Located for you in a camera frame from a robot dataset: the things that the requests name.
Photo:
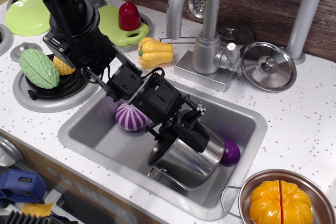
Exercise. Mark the yellow toy bell pepper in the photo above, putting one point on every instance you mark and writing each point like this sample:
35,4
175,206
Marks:
152,53

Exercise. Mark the yellow tape piece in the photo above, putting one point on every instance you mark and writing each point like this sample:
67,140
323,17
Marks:
37,209

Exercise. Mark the purple white striped onion toy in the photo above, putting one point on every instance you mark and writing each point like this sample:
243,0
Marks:
129,118

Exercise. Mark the grey vertical pole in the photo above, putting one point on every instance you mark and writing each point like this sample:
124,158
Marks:
304,18

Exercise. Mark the red toy pepper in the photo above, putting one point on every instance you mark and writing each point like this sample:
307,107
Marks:
128,17

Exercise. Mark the silver toy faucet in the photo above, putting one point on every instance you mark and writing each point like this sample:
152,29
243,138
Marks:
209,64

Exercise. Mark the silver sink basin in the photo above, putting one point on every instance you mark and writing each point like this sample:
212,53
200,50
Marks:
122,157

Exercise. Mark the orange toy pumpkin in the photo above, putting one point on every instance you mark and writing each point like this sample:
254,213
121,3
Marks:
279,201

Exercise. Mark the yellow toy corn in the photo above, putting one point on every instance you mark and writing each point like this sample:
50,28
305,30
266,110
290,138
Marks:
62,67

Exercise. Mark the grey oven knob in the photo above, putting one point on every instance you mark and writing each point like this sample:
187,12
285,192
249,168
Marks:
10,154

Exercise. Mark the left edge stove burner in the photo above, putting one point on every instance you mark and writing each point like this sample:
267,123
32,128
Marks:
6,39

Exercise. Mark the blue clamp tool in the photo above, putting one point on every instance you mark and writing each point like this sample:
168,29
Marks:
20,186

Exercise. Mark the back right stove burner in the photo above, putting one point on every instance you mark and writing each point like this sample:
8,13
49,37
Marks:
132,47

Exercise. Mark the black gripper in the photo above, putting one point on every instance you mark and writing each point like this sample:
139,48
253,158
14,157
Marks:
172,113

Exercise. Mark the metal strainer ladle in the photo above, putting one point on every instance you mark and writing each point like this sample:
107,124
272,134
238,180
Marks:
197,7

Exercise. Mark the grey stove knob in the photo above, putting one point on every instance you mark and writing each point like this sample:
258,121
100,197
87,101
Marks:
99,3
18,50

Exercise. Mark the green cutting board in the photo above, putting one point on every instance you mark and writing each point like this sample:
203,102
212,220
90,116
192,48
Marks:
109,26

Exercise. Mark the stainless steel pot lid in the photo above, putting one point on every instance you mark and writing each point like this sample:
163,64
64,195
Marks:
268,67

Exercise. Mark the green bitter melon toy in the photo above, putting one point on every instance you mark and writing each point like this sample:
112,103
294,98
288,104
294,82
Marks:
39,69

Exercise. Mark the purple toy eggplant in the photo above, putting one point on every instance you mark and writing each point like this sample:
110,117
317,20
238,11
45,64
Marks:
231,154

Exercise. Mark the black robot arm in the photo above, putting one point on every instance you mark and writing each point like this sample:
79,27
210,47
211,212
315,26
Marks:
75,38

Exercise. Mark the steel bowl with handle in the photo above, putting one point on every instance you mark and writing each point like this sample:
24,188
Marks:
322,209

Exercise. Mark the light green plate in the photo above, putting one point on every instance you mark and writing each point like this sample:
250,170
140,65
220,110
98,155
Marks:
28,18

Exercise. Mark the front stove burner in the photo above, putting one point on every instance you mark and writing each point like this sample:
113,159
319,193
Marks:
72,91

